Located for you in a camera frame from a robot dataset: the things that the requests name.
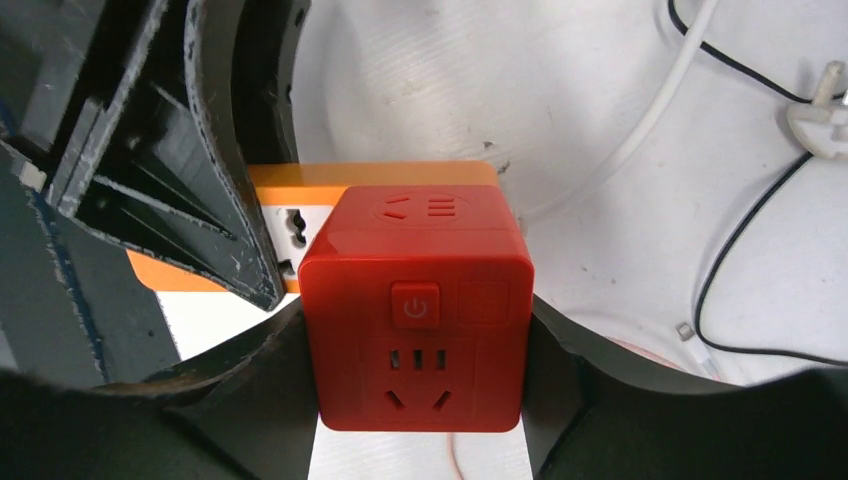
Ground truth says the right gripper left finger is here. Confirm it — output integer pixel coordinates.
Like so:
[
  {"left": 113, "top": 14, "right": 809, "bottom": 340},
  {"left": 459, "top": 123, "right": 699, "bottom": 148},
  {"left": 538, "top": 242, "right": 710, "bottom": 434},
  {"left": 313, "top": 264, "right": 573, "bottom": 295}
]
[{"left": 1, "top": 301, "right": 318, "bottom": 479}]

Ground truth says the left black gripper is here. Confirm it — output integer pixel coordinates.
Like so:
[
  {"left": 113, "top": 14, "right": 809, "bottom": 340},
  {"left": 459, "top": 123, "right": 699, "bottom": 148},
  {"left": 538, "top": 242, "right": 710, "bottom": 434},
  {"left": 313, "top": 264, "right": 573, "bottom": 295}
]
[{"left": 1, "top": 1, "right": 310, "bottom": 387}]

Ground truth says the black thin cable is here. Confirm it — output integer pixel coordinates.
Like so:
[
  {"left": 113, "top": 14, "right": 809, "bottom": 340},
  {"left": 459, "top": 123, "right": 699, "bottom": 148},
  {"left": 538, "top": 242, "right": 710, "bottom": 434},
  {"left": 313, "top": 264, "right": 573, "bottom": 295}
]
[{"left": 667, "top": 0, "right": 848, "bottom": 369}]

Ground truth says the long white power strip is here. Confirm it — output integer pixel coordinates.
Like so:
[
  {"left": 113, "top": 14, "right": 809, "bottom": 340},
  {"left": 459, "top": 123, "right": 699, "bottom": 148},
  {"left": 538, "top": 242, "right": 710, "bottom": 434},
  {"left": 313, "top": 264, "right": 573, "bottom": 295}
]
[{"left": 786, "top": 61, "right": 847, "bottom": 160}]

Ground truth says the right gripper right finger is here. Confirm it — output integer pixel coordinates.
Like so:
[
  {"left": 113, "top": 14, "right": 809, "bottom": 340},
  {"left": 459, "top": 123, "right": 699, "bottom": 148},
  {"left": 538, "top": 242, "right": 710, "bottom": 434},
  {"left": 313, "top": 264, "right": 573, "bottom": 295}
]
[{"left": 522, "top": 299, "right": 847, "bottom": 479}]

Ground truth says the orange power strip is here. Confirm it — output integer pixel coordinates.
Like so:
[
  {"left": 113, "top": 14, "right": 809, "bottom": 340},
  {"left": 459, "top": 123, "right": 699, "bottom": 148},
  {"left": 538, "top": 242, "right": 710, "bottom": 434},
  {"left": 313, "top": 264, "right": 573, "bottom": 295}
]
[{"left": 125, "top": 160, "right": 501, "bottom": 295}]

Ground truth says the red cube plug adapter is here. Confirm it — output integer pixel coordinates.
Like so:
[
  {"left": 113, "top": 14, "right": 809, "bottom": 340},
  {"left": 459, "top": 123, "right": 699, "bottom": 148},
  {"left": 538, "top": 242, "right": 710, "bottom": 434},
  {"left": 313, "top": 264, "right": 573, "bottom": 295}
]
[{"left": 298, "top": 185, "right": 534, "bottom": 432}]

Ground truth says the white power strip cable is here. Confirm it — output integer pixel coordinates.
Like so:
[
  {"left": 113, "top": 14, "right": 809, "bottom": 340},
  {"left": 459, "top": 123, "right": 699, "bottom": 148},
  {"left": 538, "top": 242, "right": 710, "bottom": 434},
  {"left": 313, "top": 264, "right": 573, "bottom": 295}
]
[{"left": 516, "top": 0, "right": 720, "bottom": 227}]

